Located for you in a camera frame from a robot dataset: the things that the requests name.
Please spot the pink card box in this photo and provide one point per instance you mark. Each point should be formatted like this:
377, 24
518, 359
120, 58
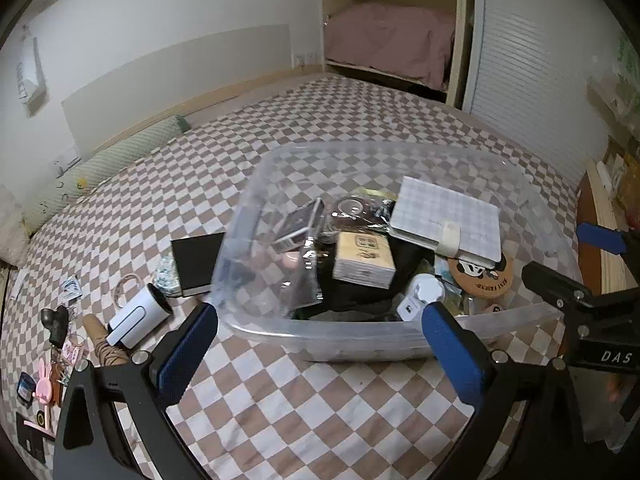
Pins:
75, 350

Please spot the clear tape roll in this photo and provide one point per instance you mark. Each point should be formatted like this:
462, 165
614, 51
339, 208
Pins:
350, 208

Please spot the black pouch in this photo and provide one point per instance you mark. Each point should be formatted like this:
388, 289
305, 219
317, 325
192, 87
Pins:
360, 300

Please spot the white cylindrical device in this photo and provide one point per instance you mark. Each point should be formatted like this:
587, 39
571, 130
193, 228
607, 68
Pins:
137, 317

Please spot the long green bolster pillow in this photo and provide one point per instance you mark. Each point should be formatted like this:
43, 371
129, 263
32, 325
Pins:
100, 170

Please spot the white grid notebook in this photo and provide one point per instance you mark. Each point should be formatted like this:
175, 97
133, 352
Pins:
445, 215

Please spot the clear plastic container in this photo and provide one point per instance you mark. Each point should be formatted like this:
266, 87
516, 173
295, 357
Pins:
350, 350

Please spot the printed wooden box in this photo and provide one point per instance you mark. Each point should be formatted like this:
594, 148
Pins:
362, 257

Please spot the flat black box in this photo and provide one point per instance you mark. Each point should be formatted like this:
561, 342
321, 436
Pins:
30, 447

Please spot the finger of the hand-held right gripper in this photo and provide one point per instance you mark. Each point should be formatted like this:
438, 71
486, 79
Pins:
600, 237
555, 280

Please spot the white slatted wardrobe door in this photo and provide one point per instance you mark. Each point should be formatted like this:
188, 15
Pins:
530, 60

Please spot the checkered blanket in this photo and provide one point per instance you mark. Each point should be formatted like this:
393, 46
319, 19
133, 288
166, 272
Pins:
300, 410

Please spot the black round coaster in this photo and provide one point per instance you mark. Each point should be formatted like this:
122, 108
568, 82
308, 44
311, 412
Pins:
42, 419

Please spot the pink bedding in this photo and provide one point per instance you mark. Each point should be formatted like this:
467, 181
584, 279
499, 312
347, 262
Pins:
390, 40

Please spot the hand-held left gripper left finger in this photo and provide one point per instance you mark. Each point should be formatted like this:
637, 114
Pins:
187, 355

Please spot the white tape roll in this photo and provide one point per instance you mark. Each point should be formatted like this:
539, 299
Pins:
117, 291

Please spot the white hanging bag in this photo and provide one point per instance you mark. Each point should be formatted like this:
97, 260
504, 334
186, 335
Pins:
31, 72

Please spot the black cylinder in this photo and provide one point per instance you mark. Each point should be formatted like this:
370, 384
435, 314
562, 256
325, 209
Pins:
59, 325

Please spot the fluffy white pillow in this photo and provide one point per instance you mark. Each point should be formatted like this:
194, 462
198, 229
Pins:
10, 230

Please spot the blue jar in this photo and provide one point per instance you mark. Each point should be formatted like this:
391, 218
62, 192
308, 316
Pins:
25, 389

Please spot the round panda coaster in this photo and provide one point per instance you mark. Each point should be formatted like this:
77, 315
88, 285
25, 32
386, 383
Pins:
480, 279

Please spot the wooden side ledge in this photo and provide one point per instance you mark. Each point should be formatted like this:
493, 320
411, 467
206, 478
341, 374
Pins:
587, 200

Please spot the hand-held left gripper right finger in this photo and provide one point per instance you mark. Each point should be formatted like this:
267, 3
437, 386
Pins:
450, 355

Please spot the cardboard tube with twine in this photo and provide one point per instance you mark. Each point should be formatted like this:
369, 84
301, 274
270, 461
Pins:
107, 350

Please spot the black card deck box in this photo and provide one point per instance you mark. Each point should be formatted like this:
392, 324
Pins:
297, 225

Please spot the black and white box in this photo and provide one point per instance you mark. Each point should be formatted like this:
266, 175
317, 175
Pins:
197, 260

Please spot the wooden headboard rail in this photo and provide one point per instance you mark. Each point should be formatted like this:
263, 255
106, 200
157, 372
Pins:
225, 95

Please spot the white wall switch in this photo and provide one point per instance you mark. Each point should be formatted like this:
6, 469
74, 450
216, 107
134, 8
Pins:
73, 155

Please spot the small blue white packet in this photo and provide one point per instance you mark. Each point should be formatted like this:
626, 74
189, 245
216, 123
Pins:
70, 287

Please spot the pink rabbit stand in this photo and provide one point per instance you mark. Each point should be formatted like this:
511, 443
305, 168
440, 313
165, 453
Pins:
44, 390

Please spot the white round gadget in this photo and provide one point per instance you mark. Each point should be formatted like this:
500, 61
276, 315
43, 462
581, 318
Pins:
426, 287

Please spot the white paper packet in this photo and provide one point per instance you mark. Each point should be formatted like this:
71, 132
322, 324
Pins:
20, 282

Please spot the white wall socket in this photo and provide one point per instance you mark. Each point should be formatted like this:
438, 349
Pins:
60, 164

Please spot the wooden alcove frame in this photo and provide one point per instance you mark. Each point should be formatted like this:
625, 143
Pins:
462, 35

